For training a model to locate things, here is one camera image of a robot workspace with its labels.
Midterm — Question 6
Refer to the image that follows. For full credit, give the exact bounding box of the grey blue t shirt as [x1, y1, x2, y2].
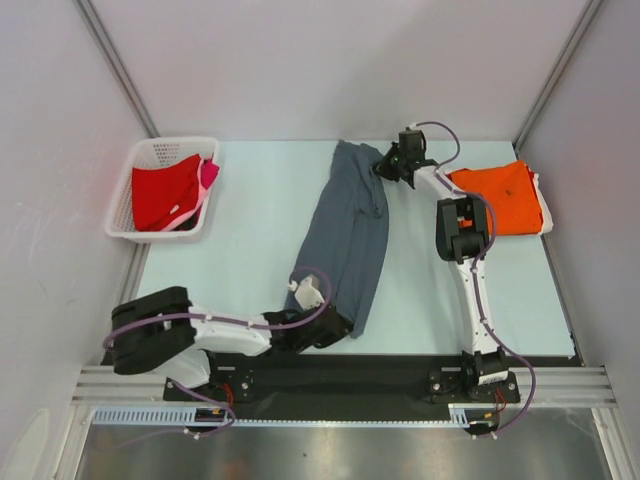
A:
[291, 140, 390, 348]

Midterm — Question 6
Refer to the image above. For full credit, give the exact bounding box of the left aluminium corner post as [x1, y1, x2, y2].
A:
[73, 0, 160, 138]

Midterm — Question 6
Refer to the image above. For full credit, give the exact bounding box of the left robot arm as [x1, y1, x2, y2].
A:
[104, 275, 353, 400]

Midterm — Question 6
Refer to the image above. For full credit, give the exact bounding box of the aluminium frame rail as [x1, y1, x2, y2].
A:
[69, 364, 171, 405]

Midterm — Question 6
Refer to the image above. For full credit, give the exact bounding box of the white plastic basket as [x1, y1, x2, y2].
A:
[105, 136, 221, 244]

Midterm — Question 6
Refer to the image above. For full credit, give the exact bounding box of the pink shirt in basket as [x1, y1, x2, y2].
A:
[174, 159, 220, 231]

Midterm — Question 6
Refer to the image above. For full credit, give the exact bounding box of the white folded t shirt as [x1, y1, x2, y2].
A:
[532, 173, 554, 236]

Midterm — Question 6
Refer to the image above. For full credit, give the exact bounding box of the right aluminium corner post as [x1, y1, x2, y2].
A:
[512, 0, 607, 156]

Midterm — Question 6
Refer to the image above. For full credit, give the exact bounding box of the white cable duct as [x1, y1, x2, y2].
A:
[93, 404, 500, 428]

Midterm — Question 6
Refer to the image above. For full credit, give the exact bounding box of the orange folded t shirt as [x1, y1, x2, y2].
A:
[447, 160, 542, 236]

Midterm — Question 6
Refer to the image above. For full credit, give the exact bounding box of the aluminium corner post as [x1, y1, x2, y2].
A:
[73, 0, 160, 138]
[512, 0, 607, 156]

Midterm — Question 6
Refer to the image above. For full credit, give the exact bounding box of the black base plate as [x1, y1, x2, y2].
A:
[163, 353, 531, 415]

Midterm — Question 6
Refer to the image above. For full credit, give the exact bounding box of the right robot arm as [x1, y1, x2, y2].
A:
[375, 121, 509, 401]

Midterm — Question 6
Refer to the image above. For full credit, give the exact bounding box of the red shirt in basket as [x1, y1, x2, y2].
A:
[131, 154, 210, 232]

